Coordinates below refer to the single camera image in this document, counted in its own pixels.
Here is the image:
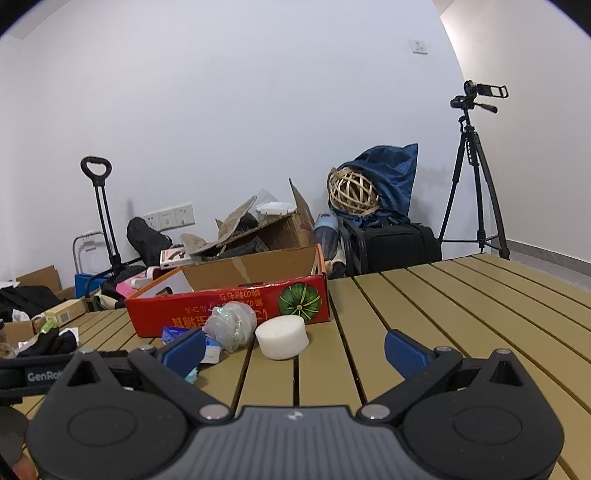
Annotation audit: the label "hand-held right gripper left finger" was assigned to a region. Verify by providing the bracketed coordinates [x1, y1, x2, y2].
[53, 329, 235, 428]

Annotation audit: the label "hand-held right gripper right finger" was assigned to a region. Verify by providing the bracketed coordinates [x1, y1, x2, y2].
[357, 329, 539, 428]

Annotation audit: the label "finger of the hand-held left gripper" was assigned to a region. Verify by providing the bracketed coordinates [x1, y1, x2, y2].
[0, 354, 77, 371]

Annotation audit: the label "blue tissue packet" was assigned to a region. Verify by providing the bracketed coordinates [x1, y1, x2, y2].
[161, 325, 223, 365]

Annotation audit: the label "clear plastic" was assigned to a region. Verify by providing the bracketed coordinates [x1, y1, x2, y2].
[203, 301, 258, 353]

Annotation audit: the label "white foam disc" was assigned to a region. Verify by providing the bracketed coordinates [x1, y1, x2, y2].
[255, 316, 310, 360]

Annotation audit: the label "person's left hand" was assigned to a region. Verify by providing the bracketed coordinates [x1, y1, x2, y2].
[0, 408, 38, 480]

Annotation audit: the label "black gloves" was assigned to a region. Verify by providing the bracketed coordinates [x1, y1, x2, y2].
[16, 330, 80, 358]

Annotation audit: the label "plain cardboard box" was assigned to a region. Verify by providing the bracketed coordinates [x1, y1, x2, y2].
[0, 318, 35, 342]

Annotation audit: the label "red printed cardboard box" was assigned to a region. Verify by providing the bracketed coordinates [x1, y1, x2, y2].
[126, 244, 331, 339]

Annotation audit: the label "tan slatted folding table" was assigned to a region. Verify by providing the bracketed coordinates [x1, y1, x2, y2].
[0, 253, 591, 480]

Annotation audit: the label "yellow and white box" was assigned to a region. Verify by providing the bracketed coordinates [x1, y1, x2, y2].
[45, 299, 88, 324]

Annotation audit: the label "black backpack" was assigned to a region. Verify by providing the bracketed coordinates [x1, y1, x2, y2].
[0, 286, 68, 324]

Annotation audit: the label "cardboard box with backpack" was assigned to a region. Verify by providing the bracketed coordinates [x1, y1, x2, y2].
[16, 265, 63, 296]

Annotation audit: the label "blue plastic crate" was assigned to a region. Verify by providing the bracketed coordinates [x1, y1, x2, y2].
[75, 272, 105, 298]

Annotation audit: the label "white product box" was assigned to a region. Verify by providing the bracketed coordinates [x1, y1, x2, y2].
[159, 248, 191, 269]

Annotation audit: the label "black suitcase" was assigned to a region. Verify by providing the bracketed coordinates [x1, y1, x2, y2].
[339, 217, 443, 278]

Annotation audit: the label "black fabric bag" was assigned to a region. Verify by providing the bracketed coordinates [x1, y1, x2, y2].
[127, 218, 172, 267]

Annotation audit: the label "blue water bottle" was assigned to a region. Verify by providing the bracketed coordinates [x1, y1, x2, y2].
[314, 211, 340, 264]

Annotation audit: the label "brown open cardboard box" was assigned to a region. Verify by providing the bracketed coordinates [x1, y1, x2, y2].
[215, 178, 315, 254]

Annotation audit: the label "woven rattan ball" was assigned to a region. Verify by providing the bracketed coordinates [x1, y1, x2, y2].
[329, 167, 380, 215]

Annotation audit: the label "white foam tray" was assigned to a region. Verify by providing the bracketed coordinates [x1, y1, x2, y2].
[256, 199, 296, 215]

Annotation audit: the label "blue velvet bag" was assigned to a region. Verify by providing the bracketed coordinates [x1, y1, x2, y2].
[335, 143, 419, 222]

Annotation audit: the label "black folding wagon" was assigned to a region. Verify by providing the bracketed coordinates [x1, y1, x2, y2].
[81, 157, 153, 301]

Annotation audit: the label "black tripod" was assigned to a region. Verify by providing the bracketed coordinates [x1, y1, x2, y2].
[438, 108, 511, 260]

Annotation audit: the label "silver tubular frame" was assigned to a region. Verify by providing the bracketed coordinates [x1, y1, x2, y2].
[72, 231, 112, 287]

